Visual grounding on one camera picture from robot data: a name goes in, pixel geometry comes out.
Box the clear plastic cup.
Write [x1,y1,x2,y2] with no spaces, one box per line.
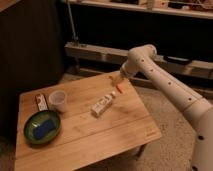
[48,90,68,113]

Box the green plate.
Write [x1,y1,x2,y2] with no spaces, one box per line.
[23,110,61,145]

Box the white tube bottle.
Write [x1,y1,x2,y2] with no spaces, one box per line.
[91,91,116,118]

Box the blue sponge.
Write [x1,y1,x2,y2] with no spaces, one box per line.
[33,119,55,140]

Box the orange pepper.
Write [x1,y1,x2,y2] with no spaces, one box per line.
[116,84,124,94]

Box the upper shelf with clutter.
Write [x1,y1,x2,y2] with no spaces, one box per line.
[61,0,213,20]

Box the wooden table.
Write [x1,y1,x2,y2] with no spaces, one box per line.
[15,73,161,171]

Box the red and white packet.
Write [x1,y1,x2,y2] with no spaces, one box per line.
[35,94,48,111]

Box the metal stand pole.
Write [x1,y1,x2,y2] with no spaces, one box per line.
[66,0,79,46]

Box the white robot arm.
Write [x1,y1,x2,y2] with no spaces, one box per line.
[120,44,213,171]

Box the white shelf rail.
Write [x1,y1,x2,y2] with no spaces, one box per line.
[64,42,213,80]

